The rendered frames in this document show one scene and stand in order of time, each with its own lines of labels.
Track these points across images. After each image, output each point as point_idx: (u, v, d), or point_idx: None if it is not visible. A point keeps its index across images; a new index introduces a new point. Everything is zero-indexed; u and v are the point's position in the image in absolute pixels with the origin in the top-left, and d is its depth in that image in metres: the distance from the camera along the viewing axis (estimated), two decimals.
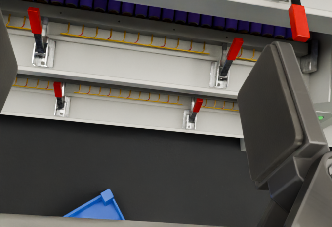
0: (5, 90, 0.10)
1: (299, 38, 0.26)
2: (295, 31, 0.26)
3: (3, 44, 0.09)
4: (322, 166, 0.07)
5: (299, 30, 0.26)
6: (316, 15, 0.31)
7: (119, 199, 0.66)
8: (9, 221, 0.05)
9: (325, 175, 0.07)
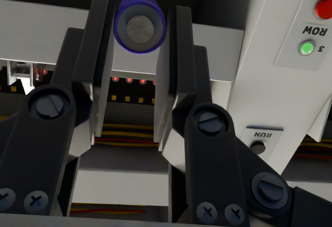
0: (109, 78, 0.11)
1: None
2: None
3: (113, 36, 0.11)
4: (191, 127, 0.07)
5: None
6: None
7: None
8: (9, 221, 0.05)
9: (198, 134, 0.07)
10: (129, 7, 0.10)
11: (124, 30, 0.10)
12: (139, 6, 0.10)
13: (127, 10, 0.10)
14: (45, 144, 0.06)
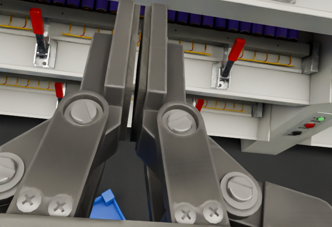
0: None
1: None
2: None
3: (136, 40, 0.11)
4: (161, 129, 0.07)
5: None
6: (318, 16, 0.31)
7: (120, 200, 0.66)
8: (9, 221, 0.05)
9: (169, 135, 0.07)
10: None
11: None
12: None
13: None
14: (75, 150, 0.06)
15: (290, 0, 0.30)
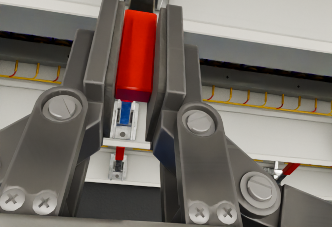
0: None
1: None
2: None
3: (121, 37, 0.11)
4: (181, 127, 0.07)
5: None
6: None
7: None
8: (9, 221, 0.05)
9: (187, 134, 0.07)
10: None
11: None
12: None
13: None
14: (56, 145, 0.06)
15: None
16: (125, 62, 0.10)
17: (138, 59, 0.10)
